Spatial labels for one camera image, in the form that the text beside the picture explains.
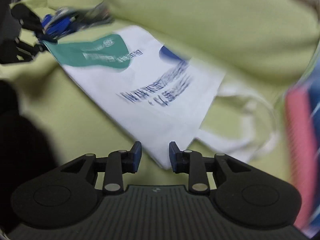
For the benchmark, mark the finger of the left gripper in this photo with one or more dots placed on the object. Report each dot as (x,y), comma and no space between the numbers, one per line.
(27,18)
(28,48)

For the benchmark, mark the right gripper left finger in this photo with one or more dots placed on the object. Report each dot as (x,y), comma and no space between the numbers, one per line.
(115,165)

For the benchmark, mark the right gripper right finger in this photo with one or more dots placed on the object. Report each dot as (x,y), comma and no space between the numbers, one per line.
(194,165)

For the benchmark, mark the white printed canvas tote bag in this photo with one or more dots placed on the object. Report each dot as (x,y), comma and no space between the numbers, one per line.
(159,97)

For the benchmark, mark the folded floral and blue bags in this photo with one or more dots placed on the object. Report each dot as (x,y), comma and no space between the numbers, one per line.
(68,20)

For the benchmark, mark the pink knitted blanket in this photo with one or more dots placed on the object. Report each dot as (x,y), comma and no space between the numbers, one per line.
(303,146)

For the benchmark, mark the blue patterned blanket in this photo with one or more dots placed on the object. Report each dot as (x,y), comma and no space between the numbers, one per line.
(313,92)

